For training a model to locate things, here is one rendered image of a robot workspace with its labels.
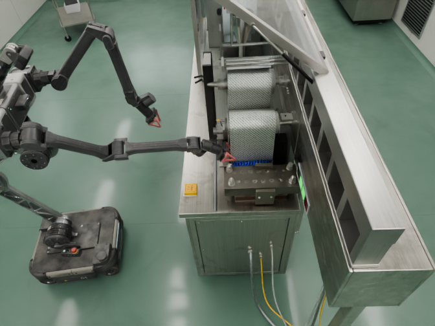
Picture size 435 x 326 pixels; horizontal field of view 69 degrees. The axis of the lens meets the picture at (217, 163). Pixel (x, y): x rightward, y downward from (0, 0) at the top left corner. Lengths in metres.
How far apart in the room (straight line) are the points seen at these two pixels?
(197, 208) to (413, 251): 1.06
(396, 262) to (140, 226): 2.19
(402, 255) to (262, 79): 1.10
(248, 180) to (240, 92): 0.48
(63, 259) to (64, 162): 1.33
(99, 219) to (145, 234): 0.40
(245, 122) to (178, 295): 1.43
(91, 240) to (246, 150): 1.43
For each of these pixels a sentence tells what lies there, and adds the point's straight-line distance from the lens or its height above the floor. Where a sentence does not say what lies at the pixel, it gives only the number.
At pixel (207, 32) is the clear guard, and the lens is 2.49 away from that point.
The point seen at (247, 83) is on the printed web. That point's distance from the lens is 1.77.
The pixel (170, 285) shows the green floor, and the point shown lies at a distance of 2.57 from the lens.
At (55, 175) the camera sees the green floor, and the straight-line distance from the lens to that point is 3.59.
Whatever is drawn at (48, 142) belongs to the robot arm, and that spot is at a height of 1.43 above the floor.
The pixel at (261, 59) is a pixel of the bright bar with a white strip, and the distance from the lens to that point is 1.81.
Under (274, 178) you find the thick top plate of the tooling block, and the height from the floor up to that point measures 1.03.
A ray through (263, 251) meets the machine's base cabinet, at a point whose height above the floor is 0.44.
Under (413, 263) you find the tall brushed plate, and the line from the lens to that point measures 1.12.
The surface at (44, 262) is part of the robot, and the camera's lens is 2.71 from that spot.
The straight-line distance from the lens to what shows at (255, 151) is 1.75.
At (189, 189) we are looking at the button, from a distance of 1.83.
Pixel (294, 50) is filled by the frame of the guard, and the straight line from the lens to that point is 1.27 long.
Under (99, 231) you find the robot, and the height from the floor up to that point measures 0.25.
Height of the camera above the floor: 2.34
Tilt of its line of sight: 47 degrees down
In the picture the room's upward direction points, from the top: 4 degrees counter-clockwise
